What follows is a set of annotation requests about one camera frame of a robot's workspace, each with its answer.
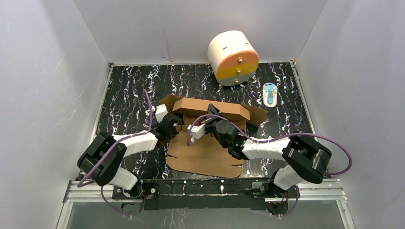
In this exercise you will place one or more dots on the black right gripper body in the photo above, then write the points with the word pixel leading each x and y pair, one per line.
pixel 210 127

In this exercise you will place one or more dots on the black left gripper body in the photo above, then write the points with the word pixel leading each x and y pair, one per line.
pixel 174 118

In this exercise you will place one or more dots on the brown cardboard box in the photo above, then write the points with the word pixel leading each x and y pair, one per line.
pixel 206 156

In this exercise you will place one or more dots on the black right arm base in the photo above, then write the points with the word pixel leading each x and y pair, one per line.
pixel 270 190

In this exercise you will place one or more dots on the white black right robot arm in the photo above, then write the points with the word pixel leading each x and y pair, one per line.
pixel 306 158

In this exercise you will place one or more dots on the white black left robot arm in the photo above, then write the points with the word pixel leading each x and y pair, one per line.
pixel 101 160

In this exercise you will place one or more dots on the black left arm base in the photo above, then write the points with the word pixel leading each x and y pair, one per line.
pixel 145 189

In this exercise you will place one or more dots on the white orange yellow cylinder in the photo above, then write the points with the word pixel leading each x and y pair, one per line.
pixel 232 58

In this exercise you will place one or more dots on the blue white packaged item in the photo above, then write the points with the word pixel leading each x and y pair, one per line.
pixel 270 94

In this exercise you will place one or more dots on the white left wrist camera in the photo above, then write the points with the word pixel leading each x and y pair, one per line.
pixel 158 112

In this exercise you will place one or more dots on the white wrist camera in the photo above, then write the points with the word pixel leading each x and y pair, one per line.
pixel 158 112
pixel 194 132

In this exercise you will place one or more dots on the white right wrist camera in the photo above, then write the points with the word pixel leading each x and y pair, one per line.
pixel 194 132

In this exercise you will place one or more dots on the aluminium frame rail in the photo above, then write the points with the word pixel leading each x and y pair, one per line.
pixel 205 204

